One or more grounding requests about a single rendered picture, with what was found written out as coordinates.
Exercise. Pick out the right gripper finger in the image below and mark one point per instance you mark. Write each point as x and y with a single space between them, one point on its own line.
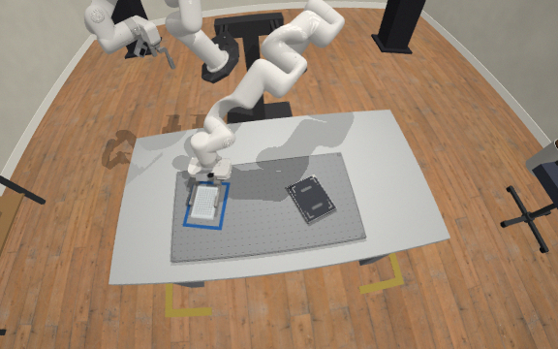
163 49
153 50

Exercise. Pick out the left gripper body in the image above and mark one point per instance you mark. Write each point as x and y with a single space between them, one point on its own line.
222 170

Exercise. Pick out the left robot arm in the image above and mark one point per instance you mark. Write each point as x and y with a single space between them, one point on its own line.
319 24

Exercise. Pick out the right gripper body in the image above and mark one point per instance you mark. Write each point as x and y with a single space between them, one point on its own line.
148 30

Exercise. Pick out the blue rectangular tape outline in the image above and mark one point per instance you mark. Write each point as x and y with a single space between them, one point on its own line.
222 213

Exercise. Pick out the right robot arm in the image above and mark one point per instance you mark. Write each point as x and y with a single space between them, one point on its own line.
179 24

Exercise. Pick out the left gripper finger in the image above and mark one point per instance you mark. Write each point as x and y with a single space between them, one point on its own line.
219 183
193 196

